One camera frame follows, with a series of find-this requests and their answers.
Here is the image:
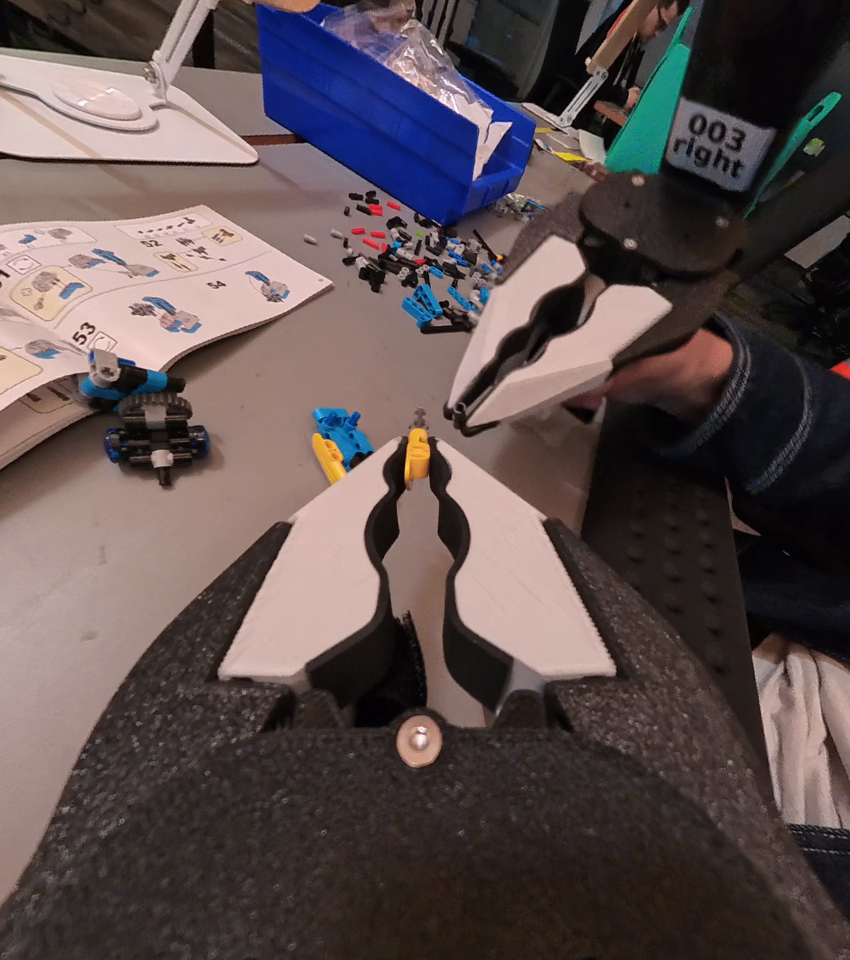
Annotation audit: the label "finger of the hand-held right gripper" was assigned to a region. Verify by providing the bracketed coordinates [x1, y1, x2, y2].
[462, 285, 673, 436]
[446, 236, 589, 425]

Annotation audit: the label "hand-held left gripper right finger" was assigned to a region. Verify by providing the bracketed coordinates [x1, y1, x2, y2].
[432, 438, 617, 712]

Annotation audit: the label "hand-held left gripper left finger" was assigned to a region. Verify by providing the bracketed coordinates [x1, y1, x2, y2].
[217, 438, 405, 710]

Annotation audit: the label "yellow building piece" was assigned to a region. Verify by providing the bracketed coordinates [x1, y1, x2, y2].
[402, 427, 433, 490]
[312, 433, 351, 485]

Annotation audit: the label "blue-yellow brick assembly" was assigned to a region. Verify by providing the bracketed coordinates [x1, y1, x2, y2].
[312, 407, 375, 470]

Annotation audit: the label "wooden board on white arm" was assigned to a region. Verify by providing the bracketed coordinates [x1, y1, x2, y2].
[556, 0, 658, 129]

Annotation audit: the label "person's right forearm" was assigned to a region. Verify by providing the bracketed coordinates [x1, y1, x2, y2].
[650, 315, 850, 661]

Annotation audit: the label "grey desk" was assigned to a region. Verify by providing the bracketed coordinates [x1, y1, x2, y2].
[0, 45, 606, 939]

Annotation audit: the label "person's right hand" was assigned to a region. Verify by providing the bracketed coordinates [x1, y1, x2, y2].
[567, 326, 737, 425]

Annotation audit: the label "pile of small building pieces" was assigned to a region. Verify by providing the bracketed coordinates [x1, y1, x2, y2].
[305, 191, 546, 335]

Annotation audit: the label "teal plastic case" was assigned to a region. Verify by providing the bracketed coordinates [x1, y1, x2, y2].
[605, 7, 842, 219]

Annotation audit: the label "black perforated panel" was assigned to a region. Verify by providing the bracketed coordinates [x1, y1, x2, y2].
[582, 405, 778, 789]

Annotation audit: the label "blue tracked toy assembly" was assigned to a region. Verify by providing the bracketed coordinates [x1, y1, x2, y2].
[80, 348, 212, 489]

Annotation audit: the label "blue plastic bin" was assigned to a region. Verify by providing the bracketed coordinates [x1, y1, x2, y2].
[256, 0, 537, 226]

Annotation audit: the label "crumpled clear plastic wrappers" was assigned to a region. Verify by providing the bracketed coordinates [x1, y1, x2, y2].
[323, 0, 512, 181]

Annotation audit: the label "person's white shirt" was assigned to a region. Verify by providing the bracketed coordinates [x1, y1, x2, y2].
[751, 633, 850, 830]

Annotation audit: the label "open instruction booklet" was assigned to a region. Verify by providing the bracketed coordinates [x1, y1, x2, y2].
[0, 204, 334, 505]

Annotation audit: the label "white folding book stand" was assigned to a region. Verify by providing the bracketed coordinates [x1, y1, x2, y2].
[0, 0, 259, 165]

